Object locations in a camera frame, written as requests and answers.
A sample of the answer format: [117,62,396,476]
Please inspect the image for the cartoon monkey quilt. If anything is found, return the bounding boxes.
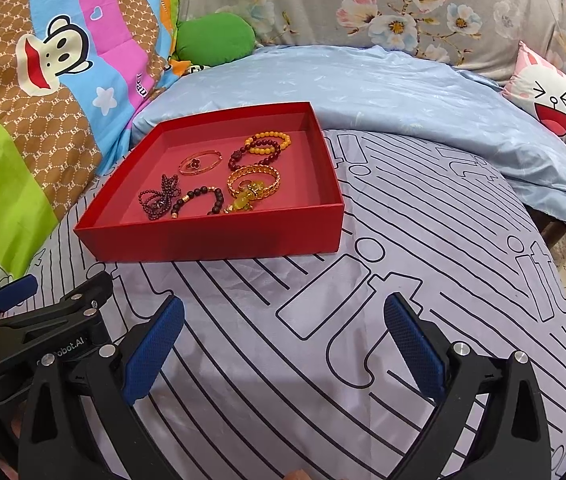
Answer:
[0,0,184,301]

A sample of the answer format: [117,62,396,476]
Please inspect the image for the dark bead bracelet gold accents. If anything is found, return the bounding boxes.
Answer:
[169,186,226,219]

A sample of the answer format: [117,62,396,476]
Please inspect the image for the dark red bead bracelet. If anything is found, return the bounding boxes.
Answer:
[228,142,282,173]

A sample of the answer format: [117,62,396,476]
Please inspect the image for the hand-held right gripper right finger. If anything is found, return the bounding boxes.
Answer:
[383,292,554,480]

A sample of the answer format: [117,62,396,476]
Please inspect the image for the floral grey pillow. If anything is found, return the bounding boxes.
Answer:
[178,0,566,86]

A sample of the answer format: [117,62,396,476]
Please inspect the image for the red cardboard box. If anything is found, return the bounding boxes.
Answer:
[73,101,346,263]

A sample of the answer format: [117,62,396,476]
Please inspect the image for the lilac striped bedsheet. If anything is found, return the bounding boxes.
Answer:
[0,127,566,480]

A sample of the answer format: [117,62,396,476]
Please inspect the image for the light blue pillow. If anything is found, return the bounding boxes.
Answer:
[130,44,566,233]

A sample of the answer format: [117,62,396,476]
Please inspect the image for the green plush pillow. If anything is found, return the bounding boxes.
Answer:
[174,11,256,67]

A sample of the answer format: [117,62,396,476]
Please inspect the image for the pink rabbit cushion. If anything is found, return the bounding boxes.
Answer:
[502,41,566,148]

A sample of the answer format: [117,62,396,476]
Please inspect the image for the thin gold bangle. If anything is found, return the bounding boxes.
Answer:
[178,150,223,177]

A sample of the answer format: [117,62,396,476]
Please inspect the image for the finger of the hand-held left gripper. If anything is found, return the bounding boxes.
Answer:
[0,270,114,334]
[0,275,39,317]

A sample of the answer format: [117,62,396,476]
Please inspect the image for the yellow jade charm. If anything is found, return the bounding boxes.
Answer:
[223,180,264,214]

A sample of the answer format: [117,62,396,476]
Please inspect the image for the garnet multi-strand bracelet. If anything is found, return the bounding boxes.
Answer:
[138,173,180,220]

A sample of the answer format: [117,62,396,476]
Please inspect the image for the yellow bead bracelet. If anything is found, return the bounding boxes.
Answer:
[244,131,294,154]

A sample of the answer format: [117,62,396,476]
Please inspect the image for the gold chain bracelet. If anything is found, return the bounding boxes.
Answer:
[226,165,281,201]

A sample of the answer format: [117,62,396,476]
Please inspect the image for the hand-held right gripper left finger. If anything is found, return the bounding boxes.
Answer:
[17,296,186,480]

